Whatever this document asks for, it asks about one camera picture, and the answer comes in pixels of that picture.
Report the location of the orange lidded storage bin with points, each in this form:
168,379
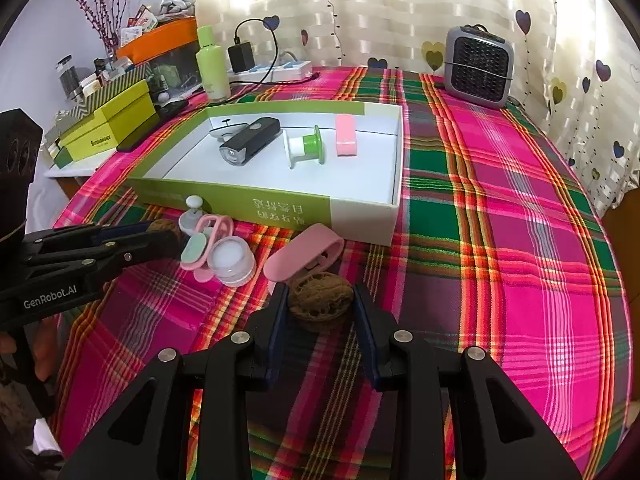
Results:
160,37

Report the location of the purple dried branches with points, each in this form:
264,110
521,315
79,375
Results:
102,25

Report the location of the pink green plaid tablecloth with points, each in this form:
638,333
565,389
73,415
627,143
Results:
500,210

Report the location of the clear plastic container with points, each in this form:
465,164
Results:
172,72

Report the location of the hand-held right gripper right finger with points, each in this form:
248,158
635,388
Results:
367,340

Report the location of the striped gift box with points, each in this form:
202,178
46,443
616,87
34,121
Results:
115,82

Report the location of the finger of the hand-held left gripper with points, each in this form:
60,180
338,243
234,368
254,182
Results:
125,231
135,255

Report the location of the small white knob gadget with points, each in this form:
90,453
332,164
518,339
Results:
192,220

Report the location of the glass jar with black lid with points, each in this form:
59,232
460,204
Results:
67,77

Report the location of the heart print curtain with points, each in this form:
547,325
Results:
400,10

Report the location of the black charger adapter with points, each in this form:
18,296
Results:
241,57

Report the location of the grey mini heater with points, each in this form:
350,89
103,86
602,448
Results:
477,70

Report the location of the black bike light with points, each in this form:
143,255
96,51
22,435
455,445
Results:
250,140

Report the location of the black smartphone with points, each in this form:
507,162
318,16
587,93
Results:
145,132

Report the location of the light green bottle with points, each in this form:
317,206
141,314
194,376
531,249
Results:
212,70

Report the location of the person's left hand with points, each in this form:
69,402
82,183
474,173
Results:
50,347

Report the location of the pink block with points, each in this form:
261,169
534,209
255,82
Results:
345,135

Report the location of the white blue power strip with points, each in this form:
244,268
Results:
295,69

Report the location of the brown walnut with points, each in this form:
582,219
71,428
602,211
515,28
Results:
320,300
167,226

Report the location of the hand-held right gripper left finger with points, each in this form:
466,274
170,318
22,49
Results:
277,340

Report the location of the lime green box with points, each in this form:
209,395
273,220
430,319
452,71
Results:
120,115

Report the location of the pink clip with mint pad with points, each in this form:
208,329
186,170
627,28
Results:
290,260
192,252

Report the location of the grey white dome toy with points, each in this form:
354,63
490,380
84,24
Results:
225,132

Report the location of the pile of printed cards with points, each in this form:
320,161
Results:
137,25

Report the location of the green white suction cup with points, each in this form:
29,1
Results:
312,145

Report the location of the green white cardboard box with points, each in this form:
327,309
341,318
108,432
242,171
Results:
250,180

